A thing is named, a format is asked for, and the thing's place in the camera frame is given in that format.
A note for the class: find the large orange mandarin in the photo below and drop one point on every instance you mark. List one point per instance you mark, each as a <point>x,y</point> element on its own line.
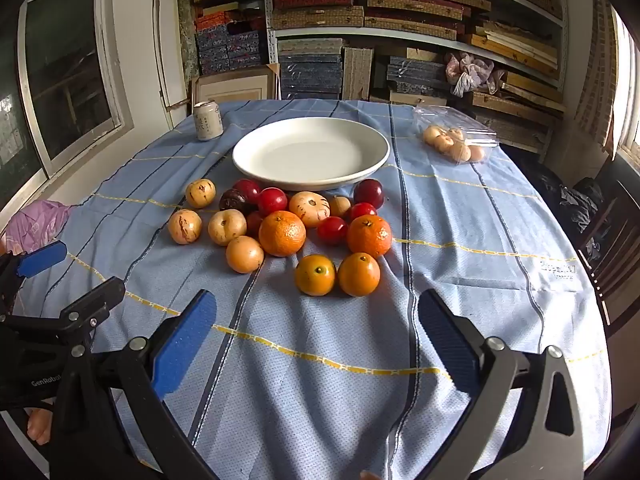
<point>369,236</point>
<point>281,232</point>

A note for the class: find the pink plastic bag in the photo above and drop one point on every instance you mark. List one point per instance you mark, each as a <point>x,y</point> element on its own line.
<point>470,72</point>

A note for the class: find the green marble slab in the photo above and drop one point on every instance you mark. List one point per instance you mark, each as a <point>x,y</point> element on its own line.
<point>186,45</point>

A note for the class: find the white leaning board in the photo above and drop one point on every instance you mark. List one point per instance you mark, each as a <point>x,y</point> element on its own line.
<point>165,60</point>

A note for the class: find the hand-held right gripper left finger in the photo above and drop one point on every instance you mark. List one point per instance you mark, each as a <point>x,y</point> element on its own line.
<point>185,340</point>

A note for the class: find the purple plastic bag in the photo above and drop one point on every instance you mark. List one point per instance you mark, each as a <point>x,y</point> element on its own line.
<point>35,222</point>

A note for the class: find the plastic bag of small fruit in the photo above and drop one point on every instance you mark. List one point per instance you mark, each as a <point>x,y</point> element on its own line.
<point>450,117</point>

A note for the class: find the stack of blue orange boxes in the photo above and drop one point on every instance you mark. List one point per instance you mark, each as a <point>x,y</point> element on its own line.
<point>230,47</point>

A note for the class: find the smooth yellow-orange citrus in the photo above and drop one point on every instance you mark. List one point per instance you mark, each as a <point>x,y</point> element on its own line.
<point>359,275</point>
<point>315,275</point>

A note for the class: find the stacks of woven tan boxes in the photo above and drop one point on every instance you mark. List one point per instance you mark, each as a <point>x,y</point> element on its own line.
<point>320,17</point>

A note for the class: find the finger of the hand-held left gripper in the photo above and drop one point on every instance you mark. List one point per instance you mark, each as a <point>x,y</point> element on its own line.
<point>95,300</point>
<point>42,257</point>

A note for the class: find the dark purple plum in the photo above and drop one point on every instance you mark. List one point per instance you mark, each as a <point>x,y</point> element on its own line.
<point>232,201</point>

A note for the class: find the blue striped tablecloth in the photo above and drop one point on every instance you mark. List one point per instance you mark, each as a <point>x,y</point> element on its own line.
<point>325,385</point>

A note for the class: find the white plate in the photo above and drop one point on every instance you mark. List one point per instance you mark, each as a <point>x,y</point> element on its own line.
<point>310,152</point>

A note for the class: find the red round fruit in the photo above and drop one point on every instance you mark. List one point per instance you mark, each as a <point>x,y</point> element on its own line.
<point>362,210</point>
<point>272,200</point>
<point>332,230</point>
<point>253,222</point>

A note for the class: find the plain tan round fruit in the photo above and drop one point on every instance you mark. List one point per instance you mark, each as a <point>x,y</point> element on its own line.
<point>227,226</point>
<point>244,254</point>

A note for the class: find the cluster of small tan fruits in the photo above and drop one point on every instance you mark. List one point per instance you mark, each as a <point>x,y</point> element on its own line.
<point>460,152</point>

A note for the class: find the white metal shelf rack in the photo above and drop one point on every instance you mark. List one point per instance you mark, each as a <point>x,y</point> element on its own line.
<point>320,32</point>

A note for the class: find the dark wooden chair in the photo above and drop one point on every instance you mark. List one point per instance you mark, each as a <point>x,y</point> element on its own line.
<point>620,260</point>

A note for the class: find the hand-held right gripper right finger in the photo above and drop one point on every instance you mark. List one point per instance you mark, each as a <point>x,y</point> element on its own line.
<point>450,345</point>

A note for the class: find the stack of dark blue boxes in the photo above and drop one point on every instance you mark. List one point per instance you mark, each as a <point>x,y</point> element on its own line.
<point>415,75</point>
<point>310,75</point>

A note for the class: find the person's left hand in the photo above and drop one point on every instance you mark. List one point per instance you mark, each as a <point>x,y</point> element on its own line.
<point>37,425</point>

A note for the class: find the large tan streaked fruit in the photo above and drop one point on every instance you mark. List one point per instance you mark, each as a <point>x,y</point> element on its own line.
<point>310,208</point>

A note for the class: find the patterned tan curtain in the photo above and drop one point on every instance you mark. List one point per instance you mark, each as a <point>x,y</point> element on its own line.
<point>597,70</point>

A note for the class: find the light wooden framed panel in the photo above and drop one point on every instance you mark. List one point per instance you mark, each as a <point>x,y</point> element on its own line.
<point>232,87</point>

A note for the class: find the bright side window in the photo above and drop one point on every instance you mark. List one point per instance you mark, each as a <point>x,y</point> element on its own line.
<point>630,85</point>

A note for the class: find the white framed sliding window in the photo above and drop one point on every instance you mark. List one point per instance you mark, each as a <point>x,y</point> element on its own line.
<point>65,60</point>

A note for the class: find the white beverage can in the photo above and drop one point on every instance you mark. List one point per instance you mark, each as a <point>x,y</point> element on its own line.
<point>208,122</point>

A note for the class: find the tan brown-streaked fruit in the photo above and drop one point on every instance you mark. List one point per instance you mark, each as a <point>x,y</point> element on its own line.
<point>200,193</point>
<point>184,226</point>

